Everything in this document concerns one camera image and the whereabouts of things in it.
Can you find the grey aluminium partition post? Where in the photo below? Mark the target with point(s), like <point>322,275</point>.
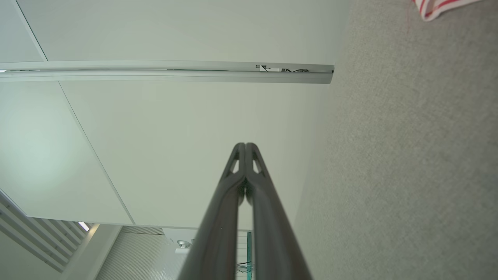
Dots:
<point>155,74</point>

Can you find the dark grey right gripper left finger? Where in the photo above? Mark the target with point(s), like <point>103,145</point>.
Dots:
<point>218,233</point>

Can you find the round ceiling spot light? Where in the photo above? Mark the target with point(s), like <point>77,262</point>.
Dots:
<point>183,244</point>

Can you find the grey fabric sofa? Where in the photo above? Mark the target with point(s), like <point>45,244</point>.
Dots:
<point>408,155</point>

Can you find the white ceiling strip light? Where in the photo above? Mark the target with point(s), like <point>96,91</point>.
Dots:
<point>83,226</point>

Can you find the red garment with striped trim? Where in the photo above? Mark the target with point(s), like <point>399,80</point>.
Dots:
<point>428,9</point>

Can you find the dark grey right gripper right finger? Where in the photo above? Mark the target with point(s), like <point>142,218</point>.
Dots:
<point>276,241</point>

